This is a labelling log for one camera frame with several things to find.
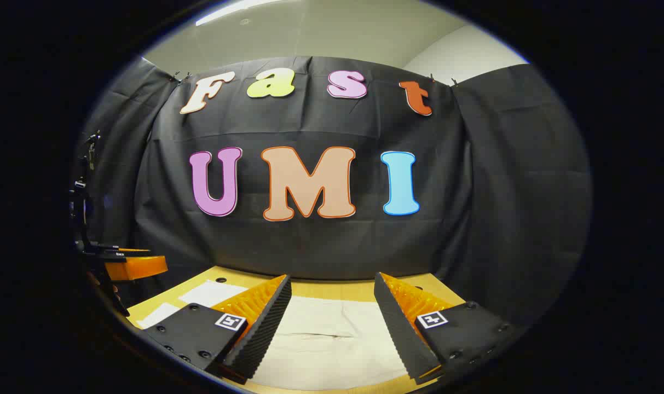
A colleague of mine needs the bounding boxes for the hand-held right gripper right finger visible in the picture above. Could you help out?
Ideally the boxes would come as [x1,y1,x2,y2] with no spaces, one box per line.
[373,271,524,385]

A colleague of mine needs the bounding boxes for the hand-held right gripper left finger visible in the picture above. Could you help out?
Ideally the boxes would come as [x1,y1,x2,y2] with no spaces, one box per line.
[140,274,292,385]

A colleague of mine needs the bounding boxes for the white jeans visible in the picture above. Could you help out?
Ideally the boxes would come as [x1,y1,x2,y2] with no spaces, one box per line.
[137,280,420,392]

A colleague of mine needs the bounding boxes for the black backdrop cloth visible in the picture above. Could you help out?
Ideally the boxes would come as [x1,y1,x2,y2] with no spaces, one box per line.
[74,55,592,323]

